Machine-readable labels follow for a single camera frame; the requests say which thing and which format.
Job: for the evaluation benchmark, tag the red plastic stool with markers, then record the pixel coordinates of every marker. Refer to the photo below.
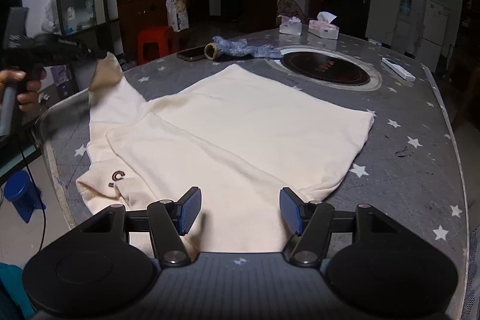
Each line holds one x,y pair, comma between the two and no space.
156,42

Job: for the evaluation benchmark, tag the white paper bag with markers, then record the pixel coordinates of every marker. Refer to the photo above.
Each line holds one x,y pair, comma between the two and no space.
177,15

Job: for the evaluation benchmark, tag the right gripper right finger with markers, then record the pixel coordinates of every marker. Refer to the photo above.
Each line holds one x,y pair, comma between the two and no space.
309,224

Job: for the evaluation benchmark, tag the pink tissue box with tissue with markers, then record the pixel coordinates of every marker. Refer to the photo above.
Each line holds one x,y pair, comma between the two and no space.
323,26

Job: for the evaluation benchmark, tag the person's left hand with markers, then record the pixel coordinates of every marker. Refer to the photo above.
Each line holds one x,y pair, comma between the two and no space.
29,85

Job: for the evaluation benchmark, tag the blue plastic bin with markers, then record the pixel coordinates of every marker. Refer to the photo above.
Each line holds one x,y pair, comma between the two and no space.
23,194

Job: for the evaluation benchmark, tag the black smartphone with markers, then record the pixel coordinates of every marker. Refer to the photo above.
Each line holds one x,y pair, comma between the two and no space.
192,54

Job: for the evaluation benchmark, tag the water dispenser with blue bottle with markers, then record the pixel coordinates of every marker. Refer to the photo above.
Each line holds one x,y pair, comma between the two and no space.
403,27

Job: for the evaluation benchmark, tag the pink tissue box left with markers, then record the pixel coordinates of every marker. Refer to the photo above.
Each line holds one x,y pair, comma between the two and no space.
290,25

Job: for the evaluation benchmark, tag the blue knit work glove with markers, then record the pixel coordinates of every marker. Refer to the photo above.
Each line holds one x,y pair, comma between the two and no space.
238,49

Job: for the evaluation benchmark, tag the polka dot play tent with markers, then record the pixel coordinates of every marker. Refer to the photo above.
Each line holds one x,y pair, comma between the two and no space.
290,8

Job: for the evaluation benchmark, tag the white remote control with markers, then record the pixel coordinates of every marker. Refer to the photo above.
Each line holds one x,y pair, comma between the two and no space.
398,70

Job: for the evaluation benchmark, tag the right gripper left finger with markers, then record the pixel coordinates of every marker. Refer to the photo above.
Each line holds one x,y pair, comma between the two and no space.
169,221

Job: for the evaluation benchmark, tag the cream white sweatshirt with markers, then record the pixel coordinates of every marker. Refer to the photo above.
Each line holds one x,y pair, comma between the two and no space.
237,136

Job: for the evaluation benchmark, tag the white refrigerator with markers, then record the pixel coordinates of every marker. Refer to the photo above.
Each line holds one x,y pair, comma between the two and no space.
432,30

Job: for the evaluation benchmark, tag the round black induction cooktop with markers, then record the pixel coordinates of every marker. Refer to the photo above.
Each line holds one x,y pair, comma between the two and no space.
328,68

